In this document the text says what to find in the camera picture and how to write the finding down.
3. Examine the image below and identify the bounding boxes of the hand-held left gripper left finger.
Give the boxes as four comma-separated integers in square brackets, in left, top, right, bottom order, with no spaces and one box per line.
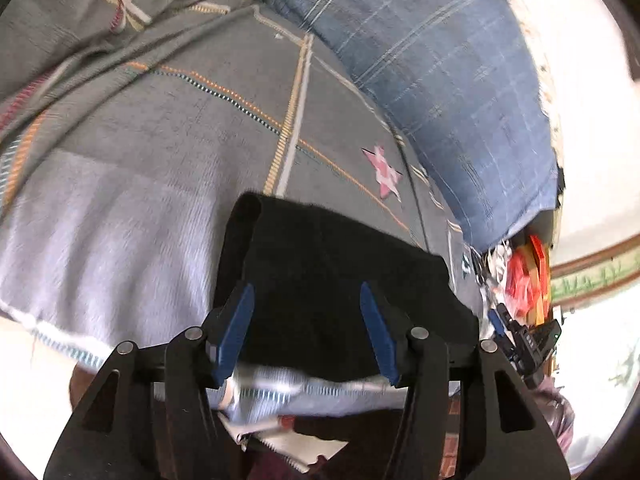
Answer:
[44,281,256,480]

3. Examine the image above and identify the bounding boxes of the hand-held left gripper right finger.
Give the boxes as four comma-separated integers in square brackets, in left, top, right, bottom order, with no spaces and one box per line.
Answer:
[359,281,572,480]

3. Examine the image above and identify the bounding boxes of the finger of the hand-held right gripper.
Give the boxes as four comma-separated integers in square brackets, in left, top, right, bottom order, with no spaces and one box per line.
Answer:
[487,307,516,347]

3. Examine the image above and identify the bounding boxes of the black pants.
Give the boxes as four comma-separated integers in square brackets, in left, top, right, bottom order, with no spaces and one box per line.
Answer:
[215,191,481,383]

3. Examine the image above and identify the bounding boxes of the red orange items heap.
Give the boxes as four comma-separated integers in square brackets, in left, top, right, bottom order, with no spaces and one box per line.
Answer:
[505,234,552,328]

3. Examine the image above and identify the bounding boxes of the wooden framed green panel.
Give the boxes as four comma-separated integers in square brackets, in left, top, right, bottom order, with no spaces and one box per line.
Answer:
[550,232,640,307]

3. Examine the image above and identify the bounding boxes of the dark maroon cloth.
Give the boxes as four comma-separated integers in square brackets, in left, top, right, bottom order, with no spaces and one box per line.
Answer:
[245,407,416,480]

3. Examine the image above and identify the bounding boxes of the light grey striped-hem cloth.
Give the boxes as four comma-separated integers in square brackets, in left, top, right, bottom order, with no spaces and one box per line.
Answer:
[0,149,461,428]

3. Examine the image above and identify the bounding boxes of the grey star-print bedsheet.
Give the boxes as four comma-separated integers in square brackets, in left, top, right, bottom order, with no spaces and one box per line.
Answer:
[0,0,487,313]

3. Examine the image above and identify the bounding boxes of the blue plaid quilt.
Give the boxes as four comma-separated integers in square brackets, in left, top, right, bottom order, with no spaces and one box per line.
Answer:
[265,0,560,254]

